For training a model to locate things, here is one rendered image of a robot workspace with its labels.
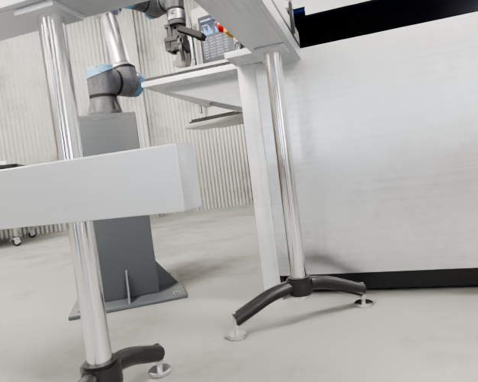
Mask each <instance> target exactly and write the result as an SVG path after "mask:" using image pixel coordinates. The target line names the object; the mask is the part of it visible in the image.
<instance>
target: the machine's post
mask: <svg viewBox="0 0 478 382"><path fill-rule="evenodd" d="M237 73H238V79H239V86H240V92H241V104H242V111H243V117H244V129H245V135H246V141H247V154H248V160H249V166H250V178H251V184H252V191H253V203H254V209H255V215H256V227H257V233H258V240H259V252H260V258H261V265H262V271H263V283H264V290H267V289H269V288H271V287H273V286H275V285H277V284H279V283H283V282H284V276H280V273H279V266H278V254H277V248H276V241H275V229H274V223H273V216H272V204H271V198H270V191H269V179H268V172H267V166H266V154H265V147H264V141H263V129H262V122H261V116H260V109H259V97H258V91H257V84H256V72H255V66H254V64H247V65H243V66H239V67H237Z"/></svg>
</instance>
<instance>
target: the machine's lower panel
mask: <svg viewBox="0 0 478 382"><path fill-rule="evenodd" d="M300 52H301V59H300V60H297V61H290V62H286V63H282V70H283V77H284V84H285V96H286V103H287V110H288V122H289V129H290V135H291V148H292V155H293V161H294V173H295V180H296V187H297V200H298V206H299V213H300V225H301V232H302V239H303V251H304V258H305V265H306V271H307V274H309V275H310V274H345V273H363V272H381V271H416V270H435V269H452V268H478V12H473V13H469V14H462V15H459V16H455V17H448V18H444V19H441V20H434V21H430V22H425V23H419V24H415V25H411V26H407V27H401V28H397V29H393V30H386V31H382V32H378V33H372V34H368V35H364V36H357V37H354V38H350V39H343V40H338V41H335V42H328V43H324V44H320V45H314V46H310V47H306V48H301V49H300ZM254 66H255V72H256V84H257V91H258V97H259V109H260V116H261V122H262V129H263V141H264V147H265V154H266V166H267V172H268V179H269V191H270V198H271V204H272V216H273V223H274V229H275V241H276V248H277V254H278V266H279V273H280V276H290V275H291V274H290V268H289V261H288V249H287V242H286V236H285V223H284V217H283V211H282V203H281V191H280V185H279V178H278V166H277V160H276V153H275V140H274V134H273V128H272V116H271V109H270V102H269V90H268V83H267V77H266V66H265V65H264V63H262V62H258V63H254Z"/></svg>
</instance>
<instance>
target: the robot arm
mask: <svg viewBox="0 0 478 382"><path fill-rule="evenodd" d="M124 8H126V9H131V10H135V11H140V12H143V13H144V14H145V15H146V17H148V18H149V19H151V20H153V19H156V18H159V17H161V16H162V15H164V14H167V20H168V24H165V25H164V28H165V29H166V32H167V38H166V37H165V38H164V42H165V51H166V52H168V53H170V54H172V55H177V59H176V60H174V61H173V65H174V66H175V67H177V68H185V67H190V64H191V51H190V42H189V40H188V36H190V37H193V38H195V39H197V40H199V41H200V40H202V41H205V40H206V35H205V34H204V33H203V32H202V31H198V30H194V29H191V28H189V27H186V16H185V10H184V0H149V1H146V2H141V3H138V4H135V5H130V6H127V7H124ZM121 11H122V8H119V9H116V10H113V11H108V12H105V13H102V14H97V15H95V17H96V19H97V20H99V21H100V23H101V26H102V31H103V34H104V37H105V42H106V45H107V49H108V53H109V57H110V59H111V63H112V64H97V65H93V66H91V67H88V68H87V69H86V80H87V86H88V92H89V97H90V106H89V110H88V114H87V115H94V114H112V113H122V112H123V111H122V109H121V106H120V105H119V103H118V99H117V96H122V97H128V98H131V97H138V96H139V95H140V94H141V93H142V91H143V88H142V86H141V83H143V82H144V78H143V75H142V74H140V73H139V72H137V71H136V68H135V65H134V64H132V63H131V61H130V58H129V55H128V52H127V47H126V44H125V41H124V37H123V33H122V30H121V25H120V23H119V19H118V18H119V16H120V13H121Z"/></svg>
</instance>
